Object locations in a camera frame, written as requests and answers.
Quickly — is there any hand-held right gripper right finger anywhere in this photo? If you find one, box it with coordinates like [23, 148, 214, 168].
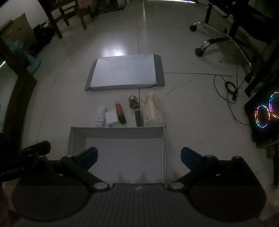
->
[167, 147, 262, 192]

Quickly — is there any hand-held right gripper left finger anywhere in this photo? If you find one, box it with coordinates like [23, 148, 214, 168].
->
[21, 147, 110, 193]

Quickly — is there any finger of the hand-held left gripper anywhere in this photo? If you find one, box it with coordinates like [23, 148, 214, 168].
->
[21, 141, 52, 158]

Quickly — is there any white cardboard box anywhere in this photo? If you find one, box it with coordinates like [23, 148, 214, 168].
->
[67, 126, 167, 184]

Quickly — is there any white cylindrical device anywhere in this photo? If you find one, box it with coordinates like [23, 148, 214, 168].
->
[95, 106, 108, 127]

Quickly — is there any white cube charger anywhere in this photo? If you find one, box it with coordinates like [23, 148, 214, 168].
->
[105, 110, 120, 127]

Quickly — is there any orange and black tool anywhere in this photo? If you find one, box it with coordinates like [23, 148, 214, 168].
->
[115, 101, 127, 125]

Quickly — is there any beige tissue pack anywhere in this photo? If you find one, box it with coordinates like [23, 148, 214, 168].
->
[140, 92, 164, 127]

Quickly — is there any black rectangular bar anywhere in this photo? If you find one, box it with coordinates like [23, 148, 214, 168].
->
[135, 109, 144, 127]

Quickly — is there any small toy figure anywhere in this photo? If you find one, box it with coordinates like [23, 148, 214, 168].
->
[128, 95, 140, 110]

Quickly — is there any dark wooden furniture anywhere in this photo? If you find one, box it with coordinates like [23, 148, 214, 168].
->
[0, 39, 38, 144]

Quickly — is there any computer case with coloured fans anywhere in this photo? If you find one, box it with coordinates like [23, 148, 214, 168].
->
[244, 89, 279, 143]

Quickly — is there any teal floor fan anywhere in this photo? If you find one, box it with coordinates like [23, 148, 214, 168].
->
[6, 40, 42, 74]

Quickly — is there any flat grey box lid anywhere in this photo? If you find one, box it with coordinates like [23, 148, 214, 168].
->
[85, 53, 165, 92]

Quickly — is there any black table leg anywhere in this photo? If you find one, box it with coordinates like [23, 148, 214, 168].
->
[244, 51, 279, 98]

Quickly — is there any dark bag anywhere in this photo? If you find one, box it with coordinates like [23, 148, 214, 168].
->
[32, 21, 56, 56]

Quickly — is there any brown cardboard box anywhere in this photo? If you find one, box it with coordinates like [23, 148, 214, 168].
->
[0, 13, 37, 47]

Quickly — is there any wooden chair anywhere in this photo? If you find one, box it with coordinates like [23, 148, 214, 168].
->
[40, 0, 88, 40]

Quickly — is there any black pole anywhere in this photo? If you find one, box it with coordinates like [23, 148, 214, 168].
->
[205, 0, 213, 24]

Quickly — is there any black cable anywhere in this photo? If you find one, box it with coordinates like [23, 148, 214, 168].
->
[213, 74, 251, 126]

